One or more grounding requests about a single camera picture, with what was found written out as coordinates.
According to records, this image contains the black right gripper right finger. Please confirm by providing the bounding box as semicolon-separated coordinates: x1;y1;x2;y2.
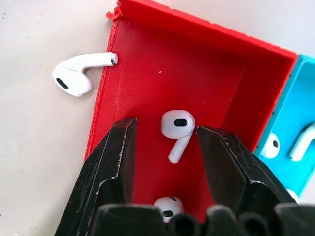
196;125;297;216

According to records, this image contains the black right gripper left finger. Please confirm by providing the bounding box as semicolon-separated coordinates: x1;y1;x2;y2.
54;117;138;236

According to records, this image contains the light blue plastic bin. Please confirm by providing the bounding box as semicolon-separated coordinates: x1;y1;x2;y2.
253;54;315;198

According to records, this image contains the red plastic bin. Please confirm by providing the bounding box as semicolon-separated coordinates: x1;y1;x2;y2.
84;0;299;224

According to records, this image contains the white earbud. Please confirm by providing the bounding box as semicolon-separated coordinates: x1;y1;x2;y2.
52;52;119;97
154;196;184;224
160;109;196;164
260;132;281;158

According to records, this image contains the white earbud stem right edge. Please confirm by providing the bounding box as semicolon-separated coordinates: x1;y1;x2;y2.
288;123;315;162

